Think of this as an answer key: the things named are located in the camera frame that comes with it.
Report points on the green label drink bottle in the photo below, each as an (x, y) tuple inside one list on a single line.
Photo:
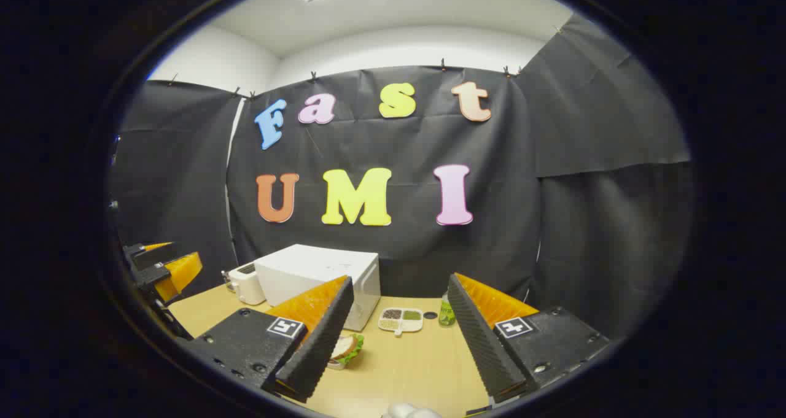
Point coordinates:
[(446, 313)]

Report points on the white divided grain tray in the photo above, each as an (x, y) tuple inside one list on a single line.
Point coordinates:
[(400, 321)]

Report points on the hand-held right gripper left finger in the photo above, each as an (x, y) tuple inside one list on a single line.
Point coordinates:
[(319, 344)]

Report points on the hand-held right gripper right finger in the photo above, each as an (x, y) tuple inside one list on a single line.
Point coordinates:
[(482, 344)]

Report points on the white toaster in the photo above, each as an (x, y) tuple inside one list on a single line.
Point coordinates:
[(249, 286)]

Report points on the toy sandwich with lettuce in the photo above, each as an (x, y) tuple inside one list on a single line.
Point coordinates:
[(347, 347)]

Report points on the small white plate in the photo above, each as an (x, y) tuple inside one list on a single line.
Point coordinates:
[(336, 364)]

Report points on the white microwave oven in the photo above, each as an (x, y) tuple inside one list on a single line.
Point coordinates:
[(319, 264)]

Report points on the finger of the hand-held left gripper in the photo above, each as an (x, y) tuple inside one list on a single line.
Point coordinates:
[(181, 274), (144, 257)]

